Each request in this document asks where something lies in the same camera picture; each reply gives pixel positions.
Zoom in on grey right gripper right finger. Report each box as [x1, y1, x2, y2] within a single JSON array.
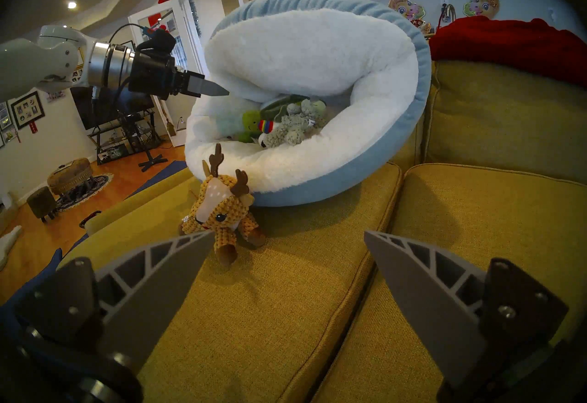
[[365, 230, 569, 401]]

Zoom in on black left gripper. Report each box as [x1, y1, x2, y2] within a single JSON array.
[[130, 51, 230, 100]]

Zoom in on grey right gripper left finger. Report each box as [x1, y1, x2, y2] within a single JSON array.
[[15, 230, 216, 373]]

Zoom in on white green leek plush toy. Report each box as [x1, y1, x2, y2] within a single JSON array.
[[215, 95, 309, 139]]

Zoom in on green cactus plush toy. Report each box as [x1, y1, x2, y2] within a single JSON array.
[[233, 110, 263, 144]]

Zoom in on white lamb toy rainbow horns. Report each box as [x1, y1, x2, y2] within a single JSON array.
[[255, 119, 284, 149]]

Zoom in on grey rope bunny toy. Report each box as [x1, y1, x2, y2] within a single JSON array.
[[266, 99, 329, 149]]

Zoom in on orange reindeer plush toy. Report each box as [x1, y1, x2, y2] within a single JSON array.
[[179, 143, 266, 267]]

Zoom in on white blue plush dog bed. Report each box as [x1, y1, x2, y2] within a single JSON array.
[[185, 0, 432, 208]]

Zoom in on hanging broom ornament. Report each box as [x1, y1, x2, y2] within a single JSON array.
[[161, 97, 177, 138]]

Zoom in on black floor stand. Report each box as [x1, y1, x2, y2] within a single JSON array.
[[120, 113, 169, 172]]

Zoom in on black flat television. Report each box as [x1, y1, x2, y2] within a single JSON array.
[[70, 86, 155, 131]]

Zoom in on dark television stand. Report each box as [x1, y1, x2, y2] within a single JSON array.
[[87, 109, 164, 165]]

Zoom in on yellow sofa seat cushion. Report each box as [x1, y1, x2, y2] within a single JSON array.
[[312, 163, 587, 403], [60, 161, 404, 403]]

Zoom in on round patterned rug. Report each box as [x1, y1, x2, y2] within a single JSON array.
[[55, 173, 114, 213]]

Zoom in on mustard yellow sofa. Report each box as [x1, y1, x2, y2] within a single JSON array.
[[60, 61, 587, 403]]

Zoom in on round beige ottoman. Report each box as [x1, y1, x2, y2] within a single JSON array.
[[47, 158, 95, 199]]

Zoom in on small dark stool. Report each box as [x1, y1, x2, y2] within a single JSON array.
[[27, 187, 58, 223]]

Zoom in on white fuzzy floor object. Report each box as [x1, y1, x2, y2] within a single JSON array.
[[0, 226, 22, 271]]

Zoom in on yellow sofa back cushion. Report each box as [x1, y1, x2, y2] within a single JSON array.
[[390, 86, 430, 173], [424, 61, 587, 185]]

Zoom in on red blanket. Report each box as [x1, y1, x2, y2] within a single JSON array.
[[429, 16, 587, 88]]

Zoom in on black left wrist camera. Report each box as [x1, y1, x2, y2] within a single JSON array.
[[137, 28, 177, 64]]

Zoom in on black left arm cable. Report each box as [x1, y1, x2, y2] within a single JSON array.
[[92, 23, 154, 107]]

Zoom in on cartoon child wall decoration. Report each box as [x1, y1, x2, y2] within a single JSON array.
[[463, 0, 500, 20], [389, 0, 432, 34]]

